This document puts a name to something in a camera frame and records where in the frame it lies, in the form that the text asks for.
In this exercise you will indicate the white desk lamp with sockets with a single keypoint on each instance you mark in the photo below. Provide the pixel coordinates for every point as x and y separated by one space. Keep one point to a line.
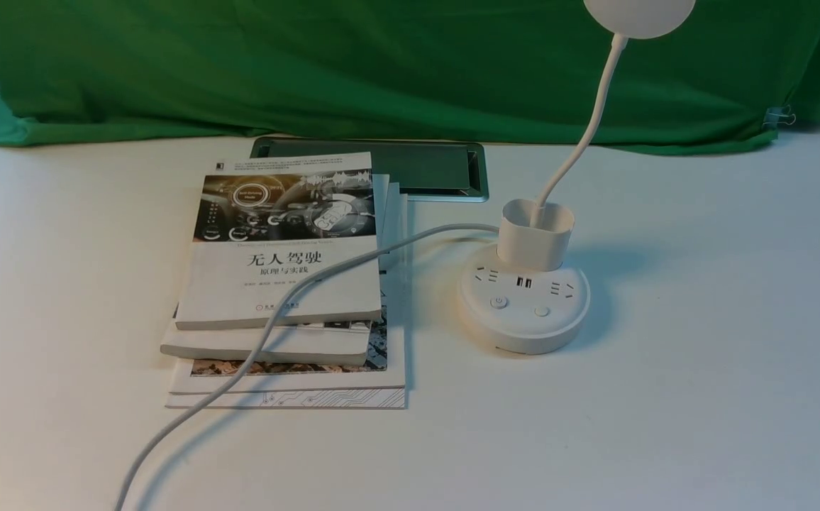
518 294

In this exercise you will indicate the bottom book with circuit pattern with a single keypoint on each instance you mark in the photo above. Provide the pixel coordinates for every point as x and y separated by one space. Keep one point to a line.
305 338

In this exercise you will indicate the top book with dashboard cover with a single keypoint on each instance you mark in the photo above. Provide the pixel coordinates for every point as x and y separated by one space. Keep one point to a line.
265 231

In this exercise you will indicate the green backdrop cloth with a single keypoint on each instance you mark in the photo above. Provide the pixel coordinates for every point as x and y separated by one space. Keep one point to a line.
488 71

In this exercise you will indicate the metal binder clip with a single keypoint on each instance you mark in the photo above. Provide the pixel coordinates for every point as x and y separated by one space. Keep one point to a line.
779 117

